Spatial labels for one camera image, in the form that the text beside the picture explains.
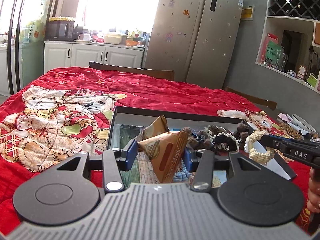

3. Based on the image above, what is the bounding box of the person's right hand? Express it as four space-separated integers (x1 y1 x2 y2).
306 166 320 214

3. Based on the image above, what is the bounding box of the black wine rack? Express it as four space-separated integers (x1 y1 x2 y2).
269 0 320 20

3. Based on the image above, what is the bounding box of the brown scrunchie with white trim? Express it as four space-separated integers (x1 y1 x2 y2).
203 125 227 137

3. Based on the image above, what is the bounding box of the blue knitted scrunchie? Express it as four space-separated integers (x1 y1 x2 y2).
173 166 194 183

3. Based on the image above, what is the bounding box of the white wall shelf unit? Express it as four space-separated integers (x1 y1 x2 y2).
255 0 320 93

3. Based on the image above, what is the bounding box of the black shallow box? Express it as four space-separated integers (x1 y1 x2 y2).
106 106 297 189

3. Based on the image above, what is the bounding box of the silver refrigerator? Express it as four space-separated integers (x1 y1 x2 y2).
142 0 243 90

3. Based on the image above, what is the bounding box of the black microwave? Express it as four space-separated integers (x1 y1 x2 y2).
45 20 75 42

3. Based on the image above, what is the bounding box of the white plastic container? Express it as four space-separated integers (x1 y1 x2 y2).
104 33 128 44

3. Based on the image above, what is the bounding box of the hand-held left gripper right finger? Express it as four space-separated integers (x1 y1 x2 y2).
184 146 260 192

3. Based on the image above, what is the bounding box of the green card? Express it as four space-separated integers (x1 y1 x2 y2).
265 42 282 65

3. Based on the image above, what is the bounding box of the glass pitcher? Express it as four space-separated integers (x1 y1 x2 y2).
271 46 288 70

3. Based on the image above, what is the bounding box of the white kitchen cabinet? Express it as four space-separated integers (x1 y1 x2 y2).
44 41 145 74

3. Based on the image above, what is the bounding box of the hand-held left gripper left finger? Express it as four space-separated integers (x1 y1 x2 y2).
56 139 138 192

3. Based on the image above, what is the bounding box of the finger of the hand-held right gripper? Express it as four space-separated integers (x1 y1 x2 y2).
260 134 320 148

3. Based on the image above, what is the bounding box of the brown triangular snack packet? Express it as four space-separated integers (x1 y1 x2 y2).
143 115 170 140
137 130 190 184

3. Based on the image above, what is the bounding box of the red printed blanket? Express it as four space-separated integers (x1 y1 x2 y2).
0 66 320 233

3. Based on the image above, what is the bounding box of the yellow wall sign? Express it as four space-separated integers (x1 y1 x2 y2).
240 5 254 20

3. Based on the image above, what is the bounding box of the paper with nuts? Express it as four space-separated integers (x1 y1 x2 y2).
278 112 304 140

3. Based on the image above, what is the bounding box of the black scrunchie with white trim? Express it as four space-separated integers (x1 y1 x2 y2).
212 133 240 152

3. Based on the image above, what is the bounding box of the beige knitted scrunchie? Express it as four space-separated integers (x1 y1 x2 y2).
244 129 276 166

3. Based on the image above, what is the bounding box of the pink paper bag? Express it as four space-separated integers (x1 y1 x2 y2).
260 33 279 64

